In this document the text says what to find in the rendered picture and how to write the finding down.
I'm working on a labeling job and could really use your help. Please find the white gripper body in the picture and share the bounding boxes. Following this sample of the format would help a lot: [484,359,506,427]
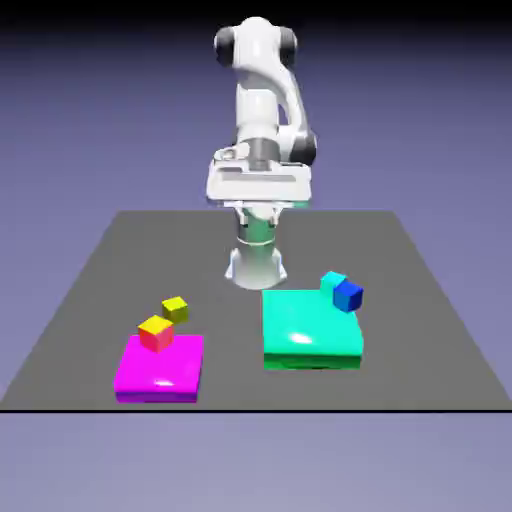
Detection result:
[205,160,313,210]

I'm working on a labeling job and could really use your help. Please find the small cyan cube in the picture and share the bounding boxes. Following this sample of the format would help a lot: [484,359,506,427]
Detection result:
[319,270,348,298]

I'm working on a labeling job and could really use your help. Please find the small blue cube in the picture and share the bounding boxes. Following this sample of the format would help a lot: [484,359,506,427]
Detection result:
[332,279,365,314]

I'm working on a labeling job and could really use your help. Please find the small yellow cube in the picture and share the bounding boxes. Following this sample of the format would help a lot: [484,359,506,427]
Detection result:
[161,295,190,324]

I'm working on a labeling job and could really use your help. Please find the small orange cube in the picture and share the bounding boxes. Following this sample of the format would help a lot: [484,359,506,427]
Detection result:
[137,314,176,354]

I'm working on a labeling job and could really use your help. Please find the large turquoise box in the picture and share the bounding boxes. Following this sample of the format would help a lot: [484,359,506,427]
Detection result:
[261,288,365,371]

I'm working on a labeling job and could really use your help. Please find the large magenta box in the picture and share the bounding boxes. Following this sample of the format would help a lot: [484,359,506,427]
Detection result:
[113,334,205,404]

